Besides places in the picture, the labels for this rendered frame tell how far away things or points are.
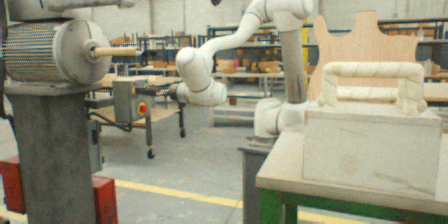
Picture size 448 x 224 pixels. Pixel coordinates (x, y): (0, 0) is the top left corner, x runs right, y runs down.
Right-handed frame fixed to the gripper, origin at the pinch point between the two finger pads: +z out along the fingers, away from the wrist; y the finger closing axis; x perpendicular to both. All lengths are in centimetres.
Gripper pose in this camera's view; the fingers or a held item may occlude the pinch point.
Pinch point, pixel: (141, 90)
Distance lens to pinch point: 137.1
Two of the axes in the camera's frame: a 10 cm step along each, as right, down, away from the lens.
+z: -9.4, -0.4, 3.4
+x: -0.1, -9.9, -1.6
